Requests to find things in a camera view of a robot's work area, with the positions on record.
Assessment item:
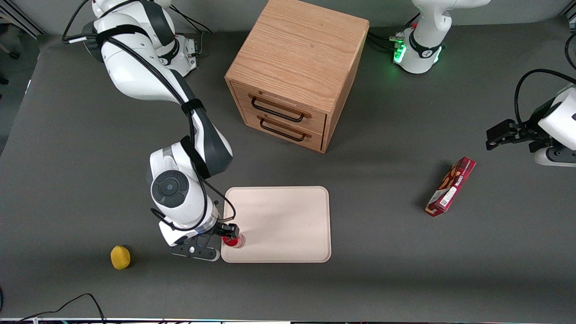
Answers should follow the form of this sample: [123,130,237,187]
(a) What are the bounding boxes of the red-capped coke bottle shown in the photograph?
[222,232,246,249]

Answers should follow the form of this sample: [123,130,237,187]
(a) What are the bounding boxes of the white rectangular tray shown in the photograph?
[220,186,332,263]

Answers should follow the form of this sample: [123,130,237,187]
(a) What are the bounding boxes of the yellow lemon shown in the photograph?
[111,245,131,270]

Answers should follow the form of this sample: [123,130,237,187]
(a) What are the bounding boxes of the red snack box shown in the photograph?
[425,156,477,217]

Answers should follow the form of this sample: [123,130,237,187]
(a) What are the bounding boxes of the wooden lower drawer front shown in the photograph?
[241,108,325,152]

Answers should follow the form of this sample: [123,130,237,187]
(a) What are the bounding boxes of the wooden drawer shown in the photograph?
[232,82,328,134]
[241,108,325,152]

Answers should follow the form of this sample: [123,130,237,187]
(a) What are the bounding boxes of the wooden upper drawer front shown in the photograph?
[232,82,328,134]

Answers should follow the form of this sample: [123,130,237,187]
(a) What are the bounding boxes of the wooden drawer cabinet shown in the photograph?
[225,0,370,154]

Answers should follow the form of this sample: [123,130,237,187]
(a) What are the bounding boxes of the dark right wrist camera mount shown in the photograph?
[170,236,221,262]

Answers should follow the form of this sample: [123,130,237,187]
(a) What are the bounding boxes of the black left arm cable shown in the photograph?
[514,69,576,126]

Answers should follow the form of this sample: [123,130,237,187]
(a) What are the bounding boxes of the black corner cable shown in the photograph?
[564,32,576,71]

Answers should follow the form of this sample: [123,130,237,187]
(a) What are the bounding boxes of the black table edge cable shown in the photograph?
[0,293,107,324]

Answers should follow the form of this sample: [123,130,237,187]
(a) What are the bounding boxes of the black lower drawer handle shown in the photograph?
[259,116,307,142]

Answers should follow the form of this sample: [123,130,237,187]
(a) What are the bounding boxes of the black drawer handle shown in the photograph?
[259,116,307,142]
[251,95,306,123]

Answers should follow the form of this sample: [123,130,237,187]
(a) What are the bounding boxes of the black upper drawer handle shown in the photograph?
[251,95,306,123]

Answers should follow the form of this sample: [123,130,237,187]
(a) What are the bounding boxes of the black base connector cables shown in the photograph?
[368,31,405,53]

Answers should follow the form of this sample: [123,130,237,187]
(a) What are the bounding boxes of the aluminium frame profile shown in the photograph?
[0,0,44,40]

